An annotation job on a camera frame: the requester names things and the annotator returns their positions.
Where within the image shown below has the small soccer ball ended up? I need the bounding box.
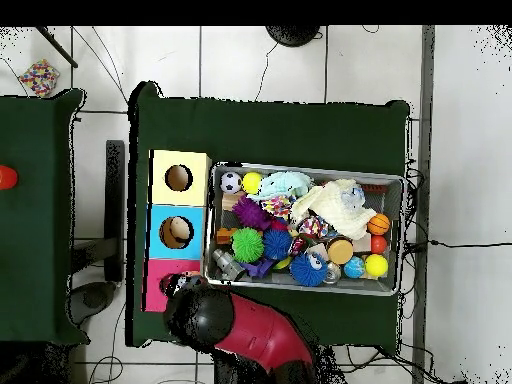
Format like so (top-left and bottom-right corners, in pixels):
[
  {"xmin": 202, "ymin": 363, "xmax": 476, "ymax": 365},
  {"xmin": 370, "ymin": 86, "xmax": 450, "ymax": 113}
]
[{"xmin": 220, "ymin": 171, "xmax": 244, "ymax": 195}]

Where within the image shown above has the black upright panel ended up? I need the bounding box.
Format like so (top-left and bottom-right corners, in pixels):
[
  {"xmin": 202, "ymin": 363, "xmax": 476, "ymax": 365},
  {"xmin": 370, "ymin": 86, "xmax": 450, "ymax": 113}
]
[{"xmin": 103, "ymin": 139, "xmax": 126, "ymax": 283}]

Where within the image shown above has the black round stand base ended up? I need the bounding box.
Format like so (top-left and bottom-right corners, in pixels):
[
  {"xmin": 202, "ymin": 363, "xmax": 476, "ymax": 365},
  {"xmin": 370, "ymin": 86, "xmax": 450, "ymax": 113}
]
[{"xmin": 264, "ymin": 25, "xmax": 322, "ymax": 48}]

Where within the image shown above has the multicoloured patterned bag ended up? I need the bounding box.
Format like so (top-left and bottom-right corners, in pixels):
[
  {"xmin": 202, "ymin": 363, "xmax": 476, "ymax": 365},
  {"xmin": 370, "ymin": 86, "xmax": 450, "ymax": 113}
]
[{"xmin": 17, "ymin": 58, "xmax": 61, "ymax": 98}]

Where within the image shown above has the green spiky rubber ball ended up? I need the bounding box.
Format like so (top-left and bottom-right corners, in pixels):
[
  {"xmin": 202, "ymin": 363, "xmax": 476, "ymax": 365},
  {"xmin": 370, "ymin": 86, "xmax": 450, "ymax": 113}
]
[{"xmin": 230, "ymin": 226, "xmax": 265, "ymax": 264}]

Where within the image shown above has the mint green muslin cloth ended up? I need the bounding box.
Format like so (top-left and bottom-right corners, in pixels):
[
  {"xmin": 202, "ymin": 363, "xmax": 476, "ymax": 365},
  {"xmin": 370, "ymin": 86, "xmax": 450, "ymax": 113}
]
[{"xmin": 247, "ymin": 170, "xmax": 315, "ymax": 203}]

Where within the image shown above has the brown monkey plush toy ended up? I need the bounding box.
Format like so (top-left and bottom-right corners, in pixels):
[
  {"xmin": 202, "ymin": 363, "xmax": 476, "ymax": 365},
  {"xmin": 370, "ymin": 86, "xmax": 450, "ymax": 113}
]
[{"xmin": 175, "ymin": 270, "xmax": 203, "ymax": 287}]

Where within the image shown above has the blue spiky rubber ball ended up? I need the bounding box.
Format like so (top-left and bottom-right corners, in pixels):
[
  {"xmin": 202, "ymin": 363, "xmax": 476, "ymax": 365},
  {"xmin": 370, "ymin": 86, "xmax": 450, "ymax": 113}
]
[{"xmin": 289, "ymin": 252, "xmax": 329, "ymax": 288}]

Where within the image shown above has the wooden box with three holes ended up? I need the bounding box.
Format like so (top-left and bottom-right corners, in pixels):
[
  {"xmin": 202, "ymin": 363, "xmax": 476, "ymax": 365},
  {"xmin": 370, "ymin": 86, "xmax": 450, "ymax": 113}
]
[{"xmin": 141, "ymin": 149, "xmax": 213, "ymax": 314}]

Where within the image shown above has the grey metal pole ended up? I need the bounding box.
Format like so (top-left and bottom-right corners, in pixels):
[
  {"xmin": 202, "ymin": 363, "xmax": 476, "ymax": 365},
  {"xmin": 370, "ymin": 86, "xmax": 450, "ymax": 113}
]
[{"xmin": 410, "ymin": 25, "xmax": 436, "ymax": 384}]

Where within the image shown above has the yellow smiley ball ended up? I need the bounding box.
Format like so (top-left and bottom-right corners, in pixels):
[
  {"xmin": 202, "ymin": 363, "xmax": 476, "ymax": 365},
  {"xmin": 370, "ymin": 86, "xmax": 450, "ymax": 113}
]
[{"xmin": 364, "ymin": 254, "xmax": 390, "ymax": 278}]

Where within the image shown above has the silver mesh bin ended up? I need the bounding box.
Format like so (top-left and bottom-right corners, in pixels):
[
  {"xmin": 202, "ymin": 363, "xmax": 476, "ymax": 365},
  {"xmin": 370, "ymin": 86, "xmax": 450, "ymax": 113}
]
[{"xmin": 203, "ymin": 161, "xmax": 409, "ymax": 297}]

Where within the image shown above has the thin black rod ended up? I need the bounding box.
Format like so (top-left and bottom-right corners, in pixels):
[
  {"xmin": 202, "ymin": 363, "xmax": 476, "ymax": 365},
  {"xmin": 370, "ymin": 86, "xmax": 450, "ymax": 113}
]
[{"xmin": 35, "ymin": 26, "xmax": 79, "ymax": 69}]

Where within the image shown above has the purple spiky rubber ball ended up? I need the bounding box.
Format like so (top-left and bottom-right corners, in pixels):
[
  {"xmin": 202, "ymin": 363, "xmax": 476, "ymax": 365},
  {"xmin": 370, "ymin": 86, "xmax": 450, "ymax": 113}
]
[{"xmin": 232, "ymin": 194, "xmax": 273, "ymax": 231}]

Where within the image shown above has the dark grey round base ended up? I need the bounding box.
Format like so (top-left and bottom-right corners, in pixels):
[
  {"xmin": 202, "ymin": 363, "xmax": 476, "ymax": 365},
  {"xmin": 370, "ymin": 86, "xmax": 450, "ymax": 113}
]
[{"xmin": 69, "ymin": 281, "xmax": 117, "ymax": 325}]

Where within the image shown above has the dark green table cloth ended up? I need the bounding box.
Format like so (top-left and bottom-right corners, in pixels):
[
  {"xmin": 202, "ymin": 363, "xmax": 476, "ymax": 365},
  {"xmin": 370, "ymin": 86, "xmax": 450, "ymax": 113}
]
[
  {"xmin": 0, "ymin": 88, "xmax": 90, "ymax": 345},
  {"xmin": 125, "ymin": 81, "xmax": 411, "ymax": 347}
]

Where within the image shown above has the crushed clear plastic bottle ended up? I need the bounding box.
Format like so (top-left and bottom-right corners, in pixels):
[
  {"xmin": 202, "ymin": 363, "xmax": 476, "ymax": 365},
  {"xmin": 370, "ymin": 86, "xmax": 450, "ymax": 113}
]
[{"xmin": 341, "ymin": 184, "xmax": 367, "ymax": 209}]

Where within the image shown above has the red-orange round object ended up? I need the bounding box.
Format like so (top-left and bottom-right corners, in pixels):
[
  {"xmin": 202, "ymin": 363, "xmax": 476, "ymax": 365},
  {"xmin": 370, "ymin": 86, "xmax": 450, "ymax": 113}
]
[{"xmin": 0, "ymin": 164, "xmax": 19, "ymax": 191}]

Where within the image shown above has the yellow tennis ball toy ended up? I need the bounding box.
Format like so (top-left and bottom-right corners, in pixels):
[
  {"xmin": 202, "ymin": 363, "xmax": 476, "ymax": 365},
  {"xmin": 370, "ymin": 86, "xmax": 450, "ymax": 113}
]
[{"xmin": 240, "ymin": 171, "xmax": 264, "ymax": 195}]

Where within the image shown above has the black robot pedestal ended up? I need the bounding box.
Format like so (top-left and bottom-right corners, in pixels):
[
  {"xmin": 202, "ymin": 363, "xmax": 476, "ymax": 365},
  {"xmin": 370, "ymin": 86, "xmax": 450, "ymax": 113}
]
[{"xmin": 211, "ymin": 342, "xmax": 317, "ymax": 384}]

